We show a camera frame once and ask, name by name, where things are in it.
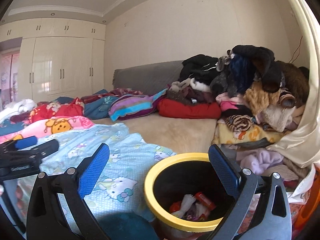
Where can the dark blue leaf blanket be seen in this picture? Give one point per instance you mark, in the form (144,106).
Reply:
(96,105)

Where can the pile of mixed clothes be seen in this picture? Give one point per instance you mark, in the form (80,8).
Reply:
(250,86)

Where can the purple striped blanket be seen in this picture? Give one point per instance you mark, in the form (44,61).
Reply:
(134,106)

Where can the red folded cushion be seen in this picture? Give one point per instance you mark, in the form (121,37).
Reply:
(174,109)

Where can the grey padded headboard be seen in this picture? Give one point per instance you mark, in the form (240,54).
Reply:
(150,78)

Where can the red candy bar wrapper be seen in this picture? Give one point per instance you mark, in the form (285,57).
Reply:
(205,201)

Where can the purple foil candy wrapper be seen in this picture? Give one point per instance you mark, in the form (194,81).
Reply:
(192,215)

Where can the black bin with yellow rim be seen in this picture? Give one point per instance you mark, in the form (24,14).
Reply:
(173,177)

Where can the person's left hand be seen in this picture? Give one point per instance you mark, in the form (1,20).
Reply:
(1,190)

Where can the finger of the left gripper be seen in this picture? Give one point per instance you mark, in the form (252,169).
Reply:
(25,142)

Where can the white glossy wardrobe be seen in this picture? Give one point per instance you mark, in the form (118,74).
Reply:
(58,57)

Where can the red plastic bottle cap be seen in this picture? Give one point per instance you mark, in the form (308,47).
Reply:
(176,206)

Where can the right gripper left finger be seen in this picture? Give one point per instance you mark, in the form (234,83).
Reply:
(45,218)

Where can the light blue Hello Kitty blanket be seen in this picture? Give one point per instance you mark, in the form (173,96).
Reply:
(120,187)

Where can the pink cartoon bear blanket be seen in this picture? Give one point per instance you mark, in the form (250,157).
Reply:
(46,127)

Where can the yellow cartoon blanket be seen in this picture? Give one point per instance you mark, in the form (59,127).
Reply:
(223,135)

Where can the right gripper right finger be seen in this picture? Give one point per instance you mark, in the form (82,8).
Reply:
(272,216)

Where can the cream satin curtain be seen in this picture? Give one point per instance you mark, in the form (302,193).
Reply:
(302,28)

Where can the beige bed sheet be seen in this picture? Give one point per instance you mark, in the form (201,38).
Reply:
(179,135)

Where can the red floral blanket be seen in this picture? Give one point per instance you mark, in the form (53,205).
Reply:
(47,110)

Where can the white foam net sleeve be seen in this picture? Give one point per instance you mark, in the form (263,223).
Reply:
(187,201)

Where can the lilac fleece garment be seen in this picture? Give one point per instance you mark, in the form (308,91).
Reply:
(258,160)

